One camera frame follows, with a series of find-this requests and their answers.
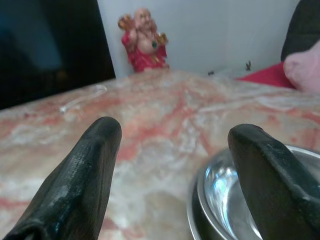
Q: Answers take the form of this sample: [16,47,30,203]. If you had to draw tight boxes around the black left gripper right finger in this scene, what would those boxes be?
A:
[228,124,320,240]

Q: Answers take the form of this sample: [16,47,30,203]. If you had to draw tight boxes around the red laughing Buddha figurine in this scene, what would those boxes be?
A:
[117,7,170,73]

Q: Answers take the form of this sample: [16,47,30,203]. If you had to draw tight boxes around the pink soft cushion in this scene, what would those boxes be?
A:
[283,46,320,94]

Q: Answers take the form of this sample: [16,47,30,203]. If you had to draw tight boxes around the red cloth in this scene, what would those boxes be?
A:
[236,62,298,90]

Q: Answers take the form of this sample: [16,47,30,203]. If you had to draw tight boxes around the stainless steel plate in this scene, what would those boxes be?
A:
[186,149,320,240]

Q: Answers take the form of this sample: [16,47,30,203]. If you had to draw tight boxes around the black chair backrest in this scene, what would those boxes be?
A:
[280,0,320,62]

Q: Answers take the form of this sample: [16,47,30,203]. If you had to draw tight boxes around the large black panel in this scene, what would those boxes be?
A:
[0,0,116,111]

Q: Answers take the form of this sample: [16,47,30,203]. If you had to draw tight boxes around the stainless steel bowl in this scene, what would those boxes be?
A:
[202,144,320,240]

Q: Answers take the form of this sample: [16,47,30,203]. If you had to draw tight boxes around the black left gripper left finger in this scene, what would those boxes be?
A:
[0,116,123,240]

